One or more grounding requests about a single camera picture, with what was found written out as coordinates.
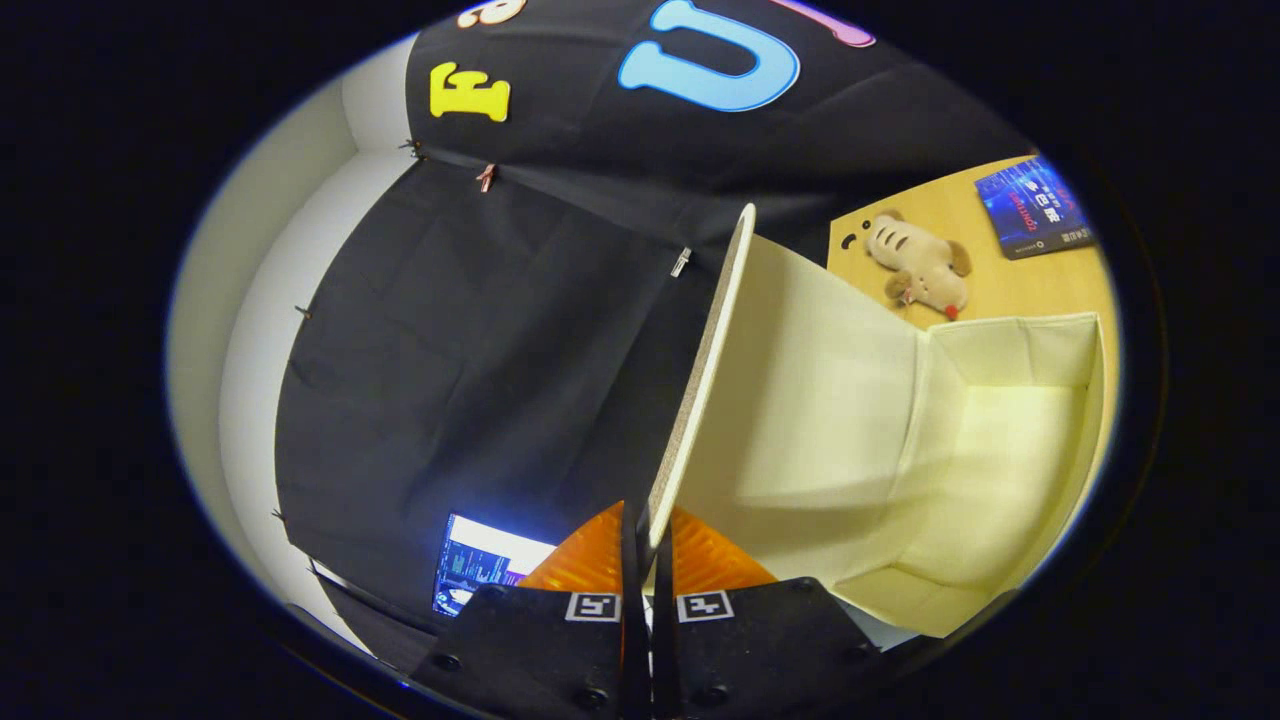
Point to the silver metal clip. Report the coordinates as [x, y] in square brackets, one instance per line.
[680, 262]

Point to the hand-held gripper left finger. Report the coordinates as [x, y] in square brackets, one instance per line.
[632, 640]

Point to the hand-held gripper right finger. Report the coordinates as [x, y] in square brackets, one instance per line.
[663, 640]

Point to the dark blue book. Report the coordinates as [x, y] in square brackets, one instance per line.
[1035, 205]

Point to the wooden clothes peg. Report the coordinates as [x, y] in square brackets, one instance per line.
[487, 178]

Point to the beige plush dog toy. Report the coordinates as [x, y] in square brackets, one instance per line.
[920, 265]

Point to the black backdrop cloth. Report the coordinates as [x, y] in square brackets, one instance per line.
[480, 350]

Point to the computer monitor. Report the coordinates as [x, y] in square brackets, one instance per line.
[480, 565]

